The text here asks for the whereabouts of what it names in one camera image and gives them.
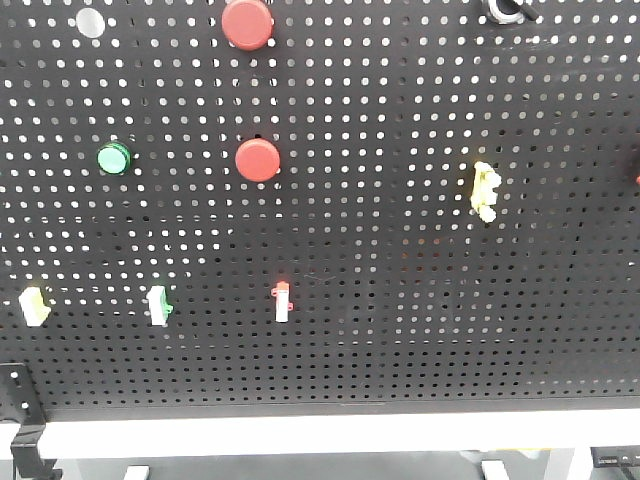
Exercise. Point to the red push button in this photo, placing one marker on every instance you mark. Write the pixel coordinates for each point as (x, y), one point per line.
(247, 24)
(257, 160)

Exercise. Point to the black desk control panel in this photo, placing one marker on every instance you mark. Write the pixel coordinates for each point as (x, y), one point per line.
(616, 456)

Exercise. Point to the yellow white rocker switch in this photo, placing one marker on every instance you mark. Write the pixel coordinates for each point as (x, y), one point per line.
(33, 307)

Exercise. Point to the yellow toggle switch block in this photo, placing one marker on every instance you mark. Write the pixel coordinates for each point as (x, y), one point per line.
(484, 196)

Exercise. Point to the black left pegboard clamp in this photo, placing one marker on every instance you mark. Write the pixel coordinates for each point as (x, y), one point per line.
(20, 405)

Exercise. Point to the lower red push button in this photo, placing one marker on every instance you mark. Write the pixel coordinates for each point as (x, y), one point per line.
(257, 160)

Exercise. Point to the green push button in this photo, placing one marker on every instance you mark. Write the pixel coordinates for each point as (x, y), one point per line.
(114, 158)

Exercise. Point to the upper red push button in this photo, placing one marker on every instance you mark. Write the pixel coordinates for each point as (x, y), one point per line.
(247, 24)

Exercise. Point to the black perforated pegboard panel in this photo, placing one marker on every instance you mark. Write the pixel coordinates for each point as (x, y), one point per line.
(404, 300)

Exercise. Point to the white standing desk frame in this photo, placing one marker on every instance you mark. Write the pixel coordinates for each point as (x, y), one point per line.
(340, 434)

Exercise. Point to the red white rocker switch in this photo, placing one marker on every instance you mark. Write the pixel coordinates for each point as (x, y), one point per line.
(283, 305)

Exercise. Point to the green white rocker switch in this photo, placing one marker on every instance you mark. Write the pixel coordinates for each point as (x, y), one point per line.
(159, 307)

